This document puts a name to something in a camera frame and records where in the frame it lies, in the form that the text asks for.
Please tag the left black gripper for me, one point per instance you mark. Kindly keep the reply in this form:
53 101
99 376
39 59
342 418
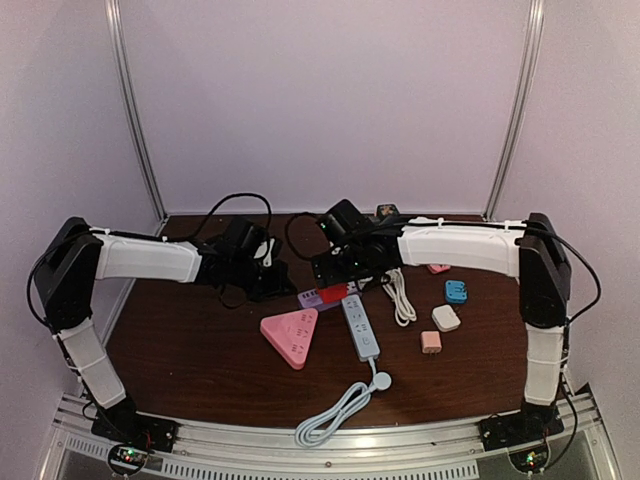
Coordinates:
279 282

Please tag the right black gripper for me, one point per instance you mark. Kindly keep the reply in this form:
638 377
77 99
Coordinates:
327 275

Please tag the dark green cube adapter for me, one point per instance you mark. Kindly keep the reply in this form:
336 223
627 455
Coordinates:
387 210

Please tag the red cube socket adapter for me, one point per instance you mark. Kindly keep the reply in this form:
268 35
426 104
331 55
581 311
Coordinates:
333 293

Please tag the purple power strip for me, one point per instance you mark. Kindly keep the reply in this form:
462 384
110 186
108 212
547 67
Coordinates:
310 298

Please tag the pink plug adapter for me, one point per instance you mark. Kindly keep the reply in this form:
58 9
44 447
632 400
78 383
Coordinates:
438 268

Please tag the light blue power strip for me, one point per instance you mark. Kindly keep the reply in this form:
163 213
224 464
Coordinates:
362 334

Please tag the blue plug adapter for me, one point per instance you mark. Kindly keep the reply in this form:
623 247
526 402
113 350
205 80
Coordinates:
455 292

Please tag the white cube plug adapter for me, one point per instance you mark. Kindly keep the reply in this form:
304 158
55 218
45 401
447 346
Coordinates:
445 318

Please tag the light pink usb charger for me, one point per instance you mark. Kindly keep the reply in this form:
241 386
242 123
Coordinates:
430 342

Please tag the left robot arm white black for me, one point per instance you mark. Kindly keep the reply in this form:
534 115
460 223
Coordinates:
64 278

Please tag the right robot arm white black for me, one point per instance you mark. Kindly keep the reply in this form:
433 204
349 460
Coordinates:
529 251

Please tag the pink triangular power strip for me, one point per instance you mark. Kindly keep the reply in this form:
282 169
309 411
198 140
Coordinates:
291 334

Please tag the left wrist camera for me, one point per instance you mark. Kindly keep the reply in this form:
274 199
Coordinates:
268 251

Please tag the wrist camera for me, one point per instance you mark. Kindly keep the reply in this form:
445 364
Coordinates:
342 220
268 251

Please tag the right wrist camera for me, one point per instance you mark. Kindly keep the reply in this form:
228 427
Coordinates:
342 220

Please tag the left aluminium frame post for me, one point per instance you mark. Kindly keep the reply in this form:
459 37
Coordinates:
118 41

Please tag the aluminium frame post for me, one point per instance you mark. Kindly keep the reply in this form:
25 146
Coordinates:
530 55
118 41

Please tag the right aluminium frame post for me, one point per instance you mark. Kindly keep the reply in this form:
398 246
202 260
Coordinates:
530 55

